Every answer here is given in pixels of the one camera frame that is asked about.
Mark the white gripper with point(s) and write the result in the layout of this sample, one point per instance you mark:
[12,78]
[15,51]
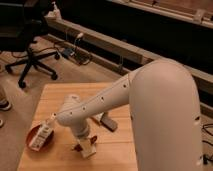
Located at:
[82,130]

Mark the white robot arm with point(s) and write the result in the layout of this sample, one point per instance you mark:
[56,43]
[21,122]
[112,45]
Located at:
[164,106]

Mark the black office chair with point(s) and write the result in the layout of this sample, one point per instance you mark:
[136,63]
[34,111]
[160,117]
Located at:
[20,22]

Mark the grey metal object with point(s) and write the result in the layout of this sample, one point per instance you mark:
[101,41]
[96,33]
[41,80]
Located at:
[103,119]

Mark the red bowl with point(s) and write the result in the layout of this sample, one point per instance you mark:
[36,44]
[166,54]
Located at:
[29,136]

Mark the power strip with cables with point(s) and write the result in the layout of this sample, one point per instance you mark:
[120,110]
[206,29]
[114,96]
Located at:
[73,53]

